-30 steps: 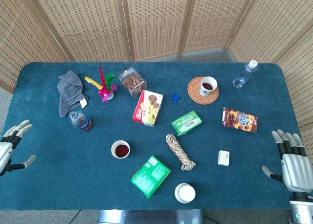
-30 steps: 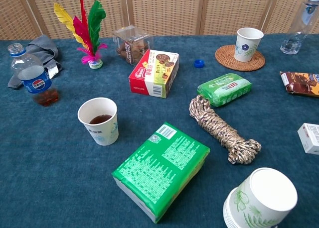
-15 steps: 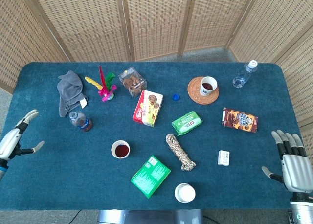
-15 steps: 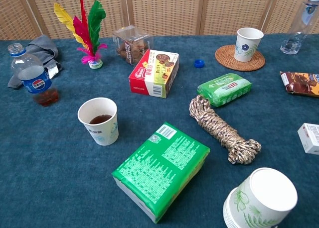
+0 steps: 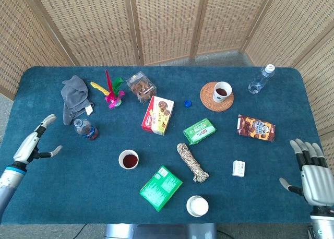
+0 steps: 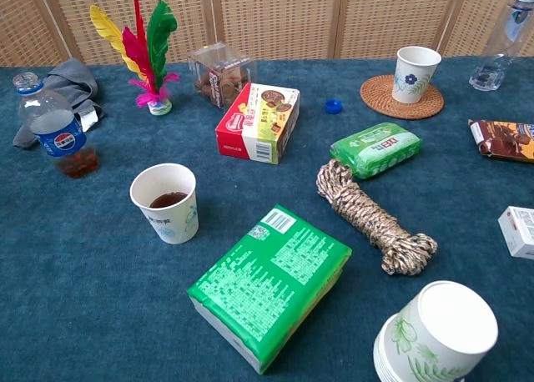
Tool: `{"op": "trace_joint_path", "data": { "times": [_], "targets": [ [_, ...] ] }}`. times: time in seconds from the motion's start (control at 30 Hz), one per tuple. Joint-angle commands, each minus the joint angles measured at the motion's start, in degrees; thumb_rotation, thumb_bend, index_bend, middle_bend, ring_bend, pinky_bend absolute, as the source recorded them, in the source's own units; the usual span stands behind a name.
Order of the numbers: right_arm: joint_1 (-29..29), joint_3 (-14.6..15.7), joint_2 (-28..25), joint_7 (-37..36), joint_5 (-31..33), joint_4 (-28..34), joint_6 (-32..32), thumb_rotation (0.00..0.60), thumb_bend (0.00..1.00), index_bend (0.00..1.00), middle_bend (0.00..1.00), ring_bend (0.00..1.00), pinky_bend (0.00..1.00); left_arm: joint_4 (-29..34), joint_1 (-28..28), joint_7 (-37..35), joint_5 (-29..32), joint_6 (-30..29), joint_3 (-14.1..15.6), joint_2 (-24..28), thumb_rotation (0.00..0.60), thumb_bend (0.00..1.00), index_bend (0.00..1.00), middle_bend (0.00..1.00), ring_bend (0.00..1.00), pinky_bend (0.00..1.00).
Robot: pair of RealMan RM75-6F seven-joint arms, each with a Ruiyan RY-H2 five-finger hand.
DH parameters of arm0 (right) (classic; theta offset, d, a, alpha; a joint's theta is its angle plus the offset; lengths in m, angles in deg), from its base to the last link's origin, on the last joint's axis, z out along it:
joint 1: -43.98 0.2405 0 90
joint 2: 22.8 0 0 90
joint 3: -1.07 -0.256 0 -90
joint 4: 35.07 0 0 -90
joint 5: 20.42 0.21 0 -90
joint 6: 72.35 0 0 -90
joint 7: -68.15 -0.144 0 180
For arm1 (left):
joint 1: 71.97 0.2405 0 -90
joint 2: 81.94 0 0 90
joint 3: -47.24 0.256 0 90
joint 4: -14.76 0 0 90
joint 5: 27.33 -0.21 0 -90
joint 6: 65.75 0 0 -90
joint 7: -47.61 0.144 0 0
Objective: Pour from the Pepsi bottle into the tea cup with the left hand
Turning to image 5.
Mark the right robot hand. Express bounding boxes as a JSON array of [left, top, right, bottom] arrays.
[[278, 138, 334, 207]]

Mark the upturned paper cup stack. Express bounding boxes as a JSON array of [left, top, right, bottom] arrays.
[[186, 195, 210, 218]]

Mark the large green tissue pack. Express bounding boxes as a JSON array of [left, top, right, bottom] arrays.
[[139, 165, 183, 212]]

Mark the brown chocolate biscuit box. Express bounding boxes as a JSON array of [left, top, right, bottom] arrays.
[[236, 114, 276, 142]]

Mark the colourful feather shuttlecock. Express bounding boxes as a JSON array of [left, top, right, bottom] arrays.
[[90, 69, 125, 110]]

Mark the blue table carpet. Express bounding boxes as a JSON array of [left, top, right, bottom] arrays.
[[0, 66, 331, 225]]

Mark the grey cloth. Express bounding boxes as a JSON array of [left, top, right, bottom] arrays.
[[61, 75, 94, 126]]

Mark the paper cup blue flower print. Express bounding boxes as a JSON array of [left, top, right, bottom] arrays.
[[213, 81, 233, 103]]

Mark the small white box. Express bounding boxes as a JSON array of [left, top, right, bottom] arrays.
[[232, 160, 246, 177]]

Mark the cola bottle blue label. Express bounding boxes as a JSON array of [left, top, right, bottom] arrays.
[[73, 118, 99, 141]]

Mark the red and cream cookie box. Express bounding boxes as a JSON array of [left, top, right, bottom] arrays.
[[141, 95, 175, 136]]

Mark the small green soap pack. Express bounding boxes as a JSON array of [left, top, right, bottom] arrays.
[[183, 118, 217, 146]]

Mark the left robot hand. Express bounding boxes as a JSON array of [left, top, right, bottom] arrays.
[[13, 113, 63, 168]]

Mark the round woven coaster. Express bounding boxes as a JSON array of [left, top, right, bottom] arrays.
[[200, 81, 235, 112]]

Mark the clear plastic cookie box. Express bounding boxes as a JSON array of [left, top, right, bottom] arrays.
[[126, 71, 157, 104]]

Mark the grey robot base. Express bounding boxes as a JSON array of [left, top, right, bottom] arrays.
[[103, 222, 217, 239]]

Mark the braided rope bundle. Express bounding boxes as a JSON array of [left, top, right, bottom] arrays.
[[176, 142, 210, 183]]

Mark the woven wooden folding screen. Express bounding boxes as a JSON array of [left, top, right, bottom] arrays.
[[0, 0, 334, 172]]

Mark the cup of dark drink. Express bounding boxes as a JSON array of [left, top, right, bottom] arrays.
[[118, 149, 139, 170]]

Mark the clear water bottle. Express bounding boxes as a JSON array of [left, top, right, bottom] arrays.
[[247, 64, 277, 94]]

